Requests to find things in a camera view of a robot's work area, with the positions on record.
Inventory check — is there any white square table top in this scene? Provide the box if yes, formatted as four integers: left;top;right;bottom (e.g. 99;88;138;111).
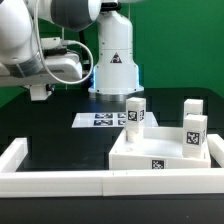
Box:
109;127;211;170

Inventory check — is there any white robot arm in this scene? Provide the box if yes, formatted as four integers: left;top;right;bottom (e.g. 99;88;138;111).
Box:
0;0;144;101

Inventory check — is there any white U-shaped obstacle fence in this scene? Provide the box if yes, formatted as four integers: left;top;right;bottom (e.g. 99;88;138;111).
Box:
0;138;224;198

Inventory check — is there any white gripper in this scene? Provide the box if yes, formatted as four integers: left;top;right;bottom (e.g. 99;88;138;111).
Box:
0;37;82;87

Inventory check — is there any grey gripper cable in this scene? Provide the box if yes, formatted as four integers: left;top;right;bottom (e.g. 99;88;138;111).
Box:
29;6;95;86

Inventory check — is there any white fiducial marker sheet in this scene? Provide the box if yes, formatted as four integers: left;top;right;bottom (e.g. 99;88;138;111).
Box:
71;112;160;129

